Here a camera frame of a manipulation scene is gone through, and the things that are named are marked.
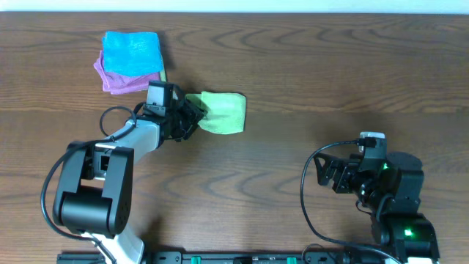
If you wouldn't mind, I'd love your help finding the green microfiber cloth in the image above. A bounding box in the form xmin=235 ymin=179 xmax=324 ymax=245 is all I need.
xmin=185 ymin=92 xmax=247 ymax=135

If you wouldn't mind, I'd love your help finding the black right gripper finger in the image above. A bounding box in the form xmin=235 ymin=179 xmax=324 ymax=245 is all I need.
xmin=313 ymin=153 xmax=347 ymax=169
xmin=316 ymin=167 xmax=330 ymax=186

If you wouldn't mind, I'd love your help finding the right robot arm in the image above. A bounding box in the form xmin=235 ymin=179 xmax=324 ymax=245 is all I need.
xmin=313 ymin=150 xmax=440 ymax=263

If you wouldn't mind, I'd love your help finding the yellow-green bottom folded cloth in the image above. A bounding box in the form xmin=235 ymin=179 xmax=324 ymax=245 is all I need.
xmin=159 ymin=59 xmax=167 ymax=82

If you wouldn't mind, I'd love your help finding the purple folded cloth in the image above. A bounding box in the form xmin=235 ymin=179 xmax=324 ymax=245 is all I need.
xmin=93 ymin=51 xmax=160 ymax=95

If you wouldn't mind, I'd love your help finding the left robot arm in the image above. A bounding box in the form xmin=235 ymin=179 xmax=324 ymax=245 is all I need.
xmin=40 ymin=82 xmax=206 ymax=263

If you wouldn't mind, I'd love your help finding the blue folded cloth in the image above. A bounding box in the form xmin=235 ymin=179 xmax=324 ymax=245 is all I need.
xmin=102 ymin=32 xmax=164 ymax=77

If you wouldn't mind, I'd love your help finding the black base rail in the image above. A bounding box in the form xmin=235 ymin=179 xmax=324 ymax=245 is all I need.
xmin=56 ymin=250 xmax=352 ymax=264

